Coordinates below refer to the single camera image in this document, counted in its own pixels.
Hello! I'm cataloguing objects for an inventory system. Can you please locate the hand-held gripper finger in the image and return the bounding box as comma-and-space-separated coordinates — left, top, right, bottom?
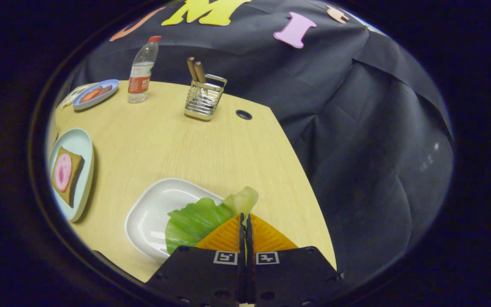
145, 213, 246, 307
245, 213, 344, 307

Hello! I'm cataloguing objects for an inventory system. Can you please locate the green lettuce leaf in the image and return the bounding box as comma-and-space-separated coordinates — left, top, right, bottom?
165, 186, 259, 255

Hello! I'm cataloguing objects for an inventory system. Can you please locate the white rounded plate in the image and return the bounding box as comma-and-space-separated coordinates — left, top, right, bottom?
125, 178, 225, 261

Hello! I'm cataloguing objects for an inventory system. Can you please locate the brown toast slice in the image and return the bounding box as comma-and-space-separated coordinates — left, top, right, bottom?
51, 147, 85, 208

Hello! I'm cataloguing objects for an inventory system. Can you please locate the clear plastic bottle red cap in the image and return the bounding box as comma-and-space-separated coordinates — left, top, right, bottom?
127, 36, 162, 104

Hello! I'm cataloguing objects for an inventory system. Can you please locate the pale green round plate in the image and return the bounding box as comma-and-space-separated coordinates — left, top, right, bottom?
49, 128, 95, 223

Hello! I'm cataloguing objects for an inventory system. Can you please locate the pink ham slice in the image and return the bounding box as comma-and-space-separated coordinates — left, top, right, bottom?
54, 153, 73, 193

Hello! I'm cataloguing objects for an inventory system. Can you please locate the blue round plate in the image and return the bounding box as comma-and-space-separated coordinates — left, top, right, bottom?
73, 79, 119, 111

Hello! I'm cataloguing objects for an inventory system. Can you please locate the white divided tray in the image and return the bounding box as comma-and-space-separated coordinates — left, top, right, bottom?
60, 84, 95, 108

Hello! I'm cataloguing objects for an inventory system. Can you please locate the metal wire utensil caddy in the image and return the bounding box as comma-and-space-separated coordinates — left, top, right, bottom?
185, 74, 228, 121

